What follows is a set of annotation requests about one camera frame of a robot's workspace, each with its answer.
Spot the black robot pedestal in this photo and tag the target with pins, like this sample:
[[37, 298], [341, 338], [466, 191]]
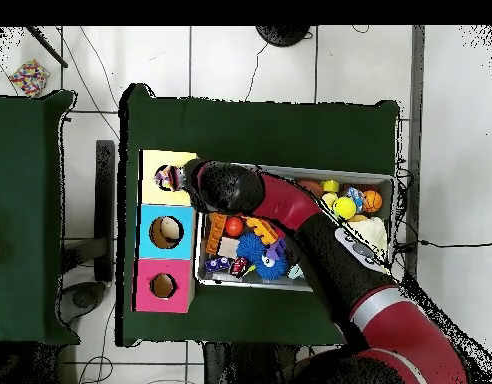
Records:
[[246, 366]]

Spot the wooden block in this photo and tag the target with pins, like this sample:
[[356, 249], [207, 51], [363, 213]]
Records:
[[229, 248]]

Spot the cream knitted cloth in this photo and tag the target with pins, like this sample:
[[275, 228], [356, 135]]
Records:
[[372, 234]]

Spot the wooden box with three holes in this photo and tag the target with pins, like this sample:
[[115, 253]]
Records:
[[148, 248]]

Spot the dark green table cloth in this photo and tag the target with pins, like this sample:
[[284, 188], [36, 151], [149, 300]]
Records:
[[250, 128], [26, 240]]

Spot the multicoloured speckled cloth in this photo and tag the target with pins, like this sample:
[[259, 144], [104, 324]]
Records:
[[30, 77]]

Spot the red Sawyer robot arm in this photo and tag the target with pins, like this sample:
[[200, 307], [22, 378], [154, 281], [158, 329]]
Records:
[[286, 200]]

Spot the black upright panel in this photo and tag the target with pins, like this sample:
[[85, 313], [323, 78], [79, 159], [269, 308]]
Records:
[[104, 208]]

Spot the yellow ball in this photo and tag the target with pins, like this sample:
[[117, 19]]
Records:
[[344, 208]]

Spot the black rod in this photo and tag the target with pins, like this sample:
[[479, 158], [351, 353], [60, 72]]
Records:
[[46, 46]]

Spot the black round stand base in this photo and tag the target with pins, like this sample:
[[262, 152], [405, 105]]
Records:
[[283, 35]]

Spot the long orange toy brick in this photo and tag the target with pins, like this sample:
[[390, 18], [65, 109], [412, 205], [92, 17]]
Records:
[[262, 230]]

